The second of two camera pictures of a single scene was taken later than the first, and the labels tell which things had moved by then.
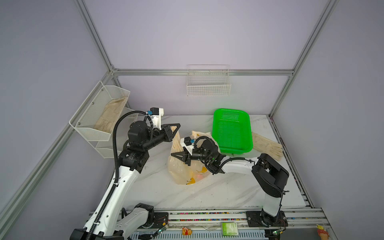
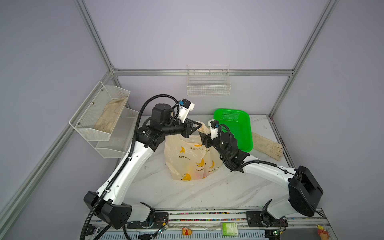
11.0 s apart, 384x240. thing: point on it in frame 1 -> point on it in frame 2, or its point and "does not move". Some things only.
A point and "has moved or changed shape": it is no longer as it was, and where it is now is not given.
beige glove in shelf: [110, 115] does not move
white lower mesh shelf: [125, 121] does not move
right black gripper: [188, 156] -> [207, 141]
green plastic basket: [232, 130] does not move
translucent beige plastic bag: [179, 171] has moved or changed shape
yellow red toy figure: [323, 234] does not move
